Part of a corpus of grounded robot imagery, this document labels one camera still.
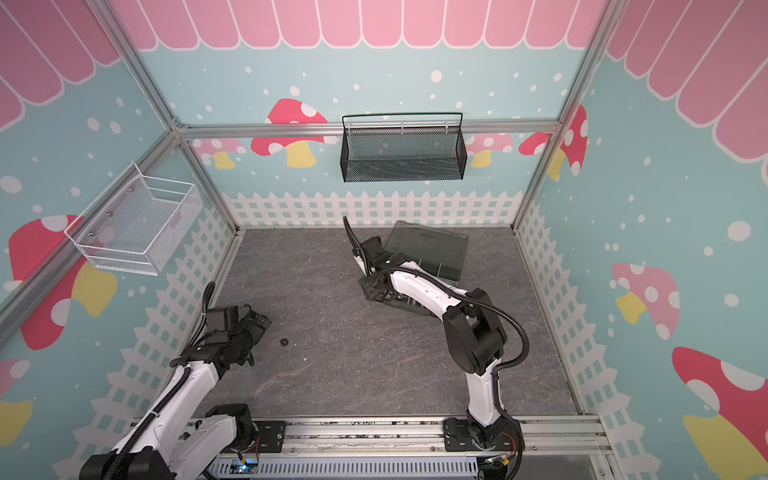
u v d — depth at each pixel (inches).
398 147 37.1
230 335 26.0
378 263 27.2
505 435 28.4
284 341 35.5
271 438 29.3
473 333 19.6
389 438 29.9
